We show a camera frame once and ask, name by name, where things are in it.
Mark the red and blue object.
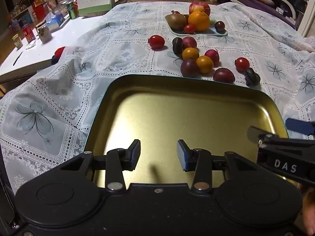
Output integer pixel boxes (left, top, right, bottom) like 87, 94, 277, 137
51, 46, 66, 65

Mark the person's right hand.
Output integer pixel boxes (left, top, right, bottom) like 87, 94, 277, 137
299, 183, 315, 230

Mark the red box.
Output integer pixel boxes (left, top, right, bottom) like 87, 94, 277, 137
32, 1, 48, 21

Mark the white lace floral tablecloth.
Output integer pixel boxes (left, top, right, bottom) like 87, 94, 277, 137
0, 1, 315, 197

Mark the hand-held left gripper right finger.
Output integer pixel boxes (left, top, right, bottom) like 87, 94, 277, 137
177, 139, 258, 193

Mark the red tin can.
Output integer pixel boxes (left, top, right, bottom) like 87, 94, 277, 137
22, 25, 36, 43

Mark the red apple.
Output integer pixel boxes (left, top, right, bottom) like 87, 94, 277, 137
189, 1, 211, 16

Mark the purple plum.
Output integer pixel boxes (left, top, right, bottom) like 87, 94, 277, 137
213, 68, 235, 83
180, 58, 199, 77

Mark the black pen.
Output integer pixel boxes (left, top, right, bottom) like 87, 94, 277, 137
13, 51, 24, 66

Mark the blue tissue pack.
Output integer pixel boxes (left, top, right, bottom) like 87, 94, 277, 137
45, 13, 65, 30

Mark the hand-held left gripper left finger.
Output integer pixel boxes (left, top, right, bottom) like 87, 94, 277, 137
59, 139, 141, 193

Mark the large orange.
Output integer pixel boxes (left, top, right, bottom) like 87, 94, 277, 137
188, 10, 211, 32

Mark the purple sofa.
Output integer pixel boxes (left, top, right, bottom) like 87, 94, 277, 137
213, 0, 298, 27

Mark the red radish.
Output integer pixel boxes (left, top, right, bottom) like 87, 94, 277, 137
183, 36, 198, 50
204, 49, 220, 65

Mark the brown kiwi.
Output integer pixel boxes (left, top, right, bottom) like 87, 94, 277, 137
165, 14, 188, 30

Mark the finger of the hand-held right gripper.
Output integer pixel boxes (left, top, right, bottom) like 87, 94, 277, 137
247, 126, 272, 143
285, 118, 315, 136

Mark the small glass jar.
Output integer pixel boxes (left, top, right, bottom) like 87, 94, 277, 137
12, 34, 23, 50

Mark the green drink can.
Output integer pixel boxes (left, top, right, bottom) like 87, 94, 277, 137
66, 2, 79, 19

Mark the gold metal tin tray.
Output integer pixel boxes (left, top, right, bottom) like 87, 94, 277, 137
84, 74, 289, 185

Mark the light blue fruit plate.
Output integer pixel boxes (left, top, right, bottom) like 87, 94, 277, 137
168, 15, 228, 37

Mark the small orange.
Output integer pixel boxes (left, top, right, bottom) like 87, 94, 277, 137
196, 55, 214, 74
182, 47, 200, 61

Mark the dark water chestnut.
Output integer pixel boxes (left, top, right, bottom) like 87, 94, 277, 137
244, 67, 261, 87
172, 37, 184, 54

